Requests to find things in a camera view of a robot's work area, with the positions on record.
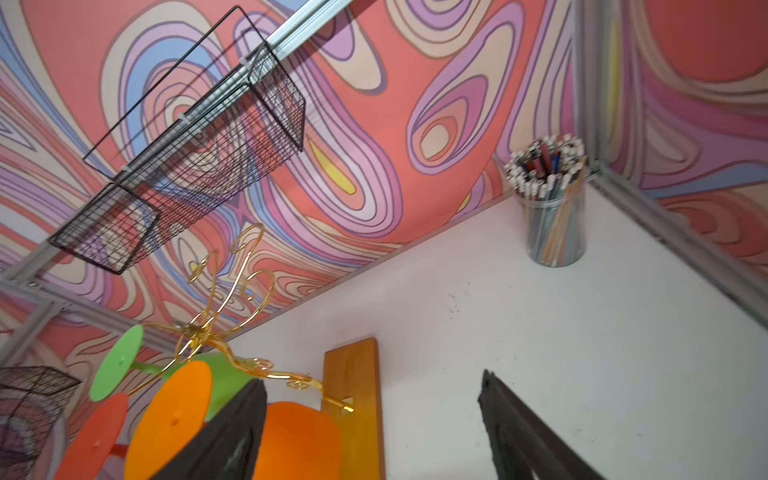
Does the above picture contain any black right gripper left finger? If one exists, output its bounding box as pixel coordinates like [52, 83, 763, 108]
[153, 379, 267, 480]

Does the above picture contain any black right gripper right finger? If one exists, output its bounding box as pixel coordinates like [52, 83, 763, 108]
[478, 370, 602, 479]

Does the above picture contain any orange wine glass front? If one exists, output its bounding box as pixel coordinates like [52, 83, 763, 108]
[124, 361, 342, 479]

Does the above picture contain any red wine glass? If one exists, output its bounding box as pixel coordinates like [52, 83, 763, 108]
[54, 393, 129, 480]

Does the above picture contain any green wine glass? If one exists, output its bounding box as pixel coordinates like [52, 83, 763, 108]
[89, 324, 259, 422]

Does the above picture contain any gold rack on wooden base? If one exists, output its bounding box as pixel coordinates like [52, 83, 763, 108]
[125, 223, 386, 480]

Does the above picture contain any clear cup of pencils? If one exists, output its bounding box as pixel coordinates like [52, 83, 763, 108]
[504, 134, 589, 268]

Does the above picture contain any black wire basket left wall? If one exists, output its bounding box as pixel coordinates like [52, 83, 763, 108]
[1, 366, 81, 479]

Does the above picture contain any black wire basket wall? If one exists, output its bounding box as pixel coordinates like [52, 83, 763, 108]
[49, 6, 306, 275]
[1, 366, 81, 479]

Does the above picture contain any black wire basket back wall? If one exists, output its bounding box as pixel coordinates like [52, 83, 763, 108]
[49, 6, 306, 275]

